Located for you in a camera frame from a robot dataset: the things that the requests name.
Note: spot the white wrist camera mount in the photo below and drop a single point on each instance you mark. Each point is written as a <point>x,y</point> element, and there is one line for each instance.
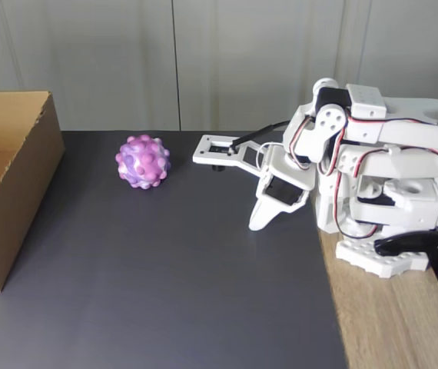
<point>203,151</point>

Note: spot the brown cardboard box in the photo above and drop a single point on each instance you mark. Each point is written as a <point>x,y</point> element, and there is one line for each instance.
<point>27,184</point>

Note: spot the dark grey table mat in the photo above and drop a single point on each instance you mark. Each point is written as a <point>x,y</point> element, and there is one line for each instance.
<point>165,269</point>

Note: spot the pink purple bumpy ball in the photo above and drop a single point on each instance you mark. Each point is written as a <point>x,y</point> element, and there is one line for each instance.
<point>142,161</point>

